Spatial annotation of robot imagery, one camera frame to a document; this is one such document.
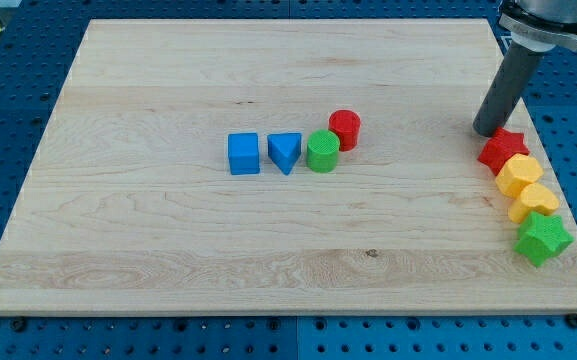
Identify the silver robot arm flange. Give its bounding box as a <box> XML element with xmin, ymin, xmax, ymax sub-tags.
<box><xmin>498</xmin><ymin>0</ymin><xmax>577</xmax><ymax>52</ymax></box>

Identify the red star block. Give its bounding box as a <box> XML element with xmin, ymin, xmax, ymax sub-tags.
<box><xmin>477</xmin><ymin>127</ymin><xmax>530</xmax><ymax>175</ymax></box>

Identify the green star block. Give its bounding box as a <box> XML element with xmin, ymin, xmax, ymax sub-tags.
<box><xmin>514</xmin><ymin>211</ymin><xmax>574</xmax><ymax>267</ymax></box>

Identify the blue triangle block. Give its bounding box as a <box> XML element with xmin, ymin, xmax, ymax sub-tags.
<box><xmin>267</xmin><ymin>132</ymin><xmax>302</xmax><ymax>175</ymax></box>

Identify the green cylinder block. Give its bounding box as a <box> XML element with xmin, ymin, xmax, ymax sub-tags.
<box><xmin>306</xmin><ymin>129</ymin><xmax>340</xmax><ymax>173</ymax></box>

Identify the blue cube block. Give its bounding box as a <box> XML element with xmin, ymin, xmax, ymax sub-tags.
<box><xmin>227</xmin><ymin>133</ymin><xmax>260</xmax><ymax>175</ymax></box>

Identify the red cylinder block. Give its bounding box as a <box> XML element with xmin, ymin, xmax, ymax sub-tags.
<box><xmin>328</xmin><ymin>109</ymin><xmax>361</xmax><ymax>152</ymax></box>

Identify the light wooden board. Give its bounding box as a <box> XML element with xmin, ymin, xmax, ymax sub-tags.
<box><xmin>0</xmin><ymin>19</ymin><xmax>577</xmax><ymax>317</ymax></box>

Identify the yellow hexagon block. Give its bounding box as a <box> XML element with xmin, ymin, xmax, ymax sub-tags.
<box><xmin>495</xmin><ymin>154</ymin><xmax>544</xmax><ymax>198</ymax></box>

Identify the yellow heart block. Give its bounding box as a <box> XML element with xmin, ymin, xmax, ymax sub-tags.
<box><xmin>508</xmin><ymin>183</ymin><xmax>560</xmax><ymax>223</ymax></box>

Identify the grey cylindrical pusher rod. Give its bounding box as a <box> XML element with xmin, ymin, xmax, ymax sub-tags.
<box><xmin>473</xmin><ymin>42</ymin><xmax>544</xmax><ymax>138</ymax></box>

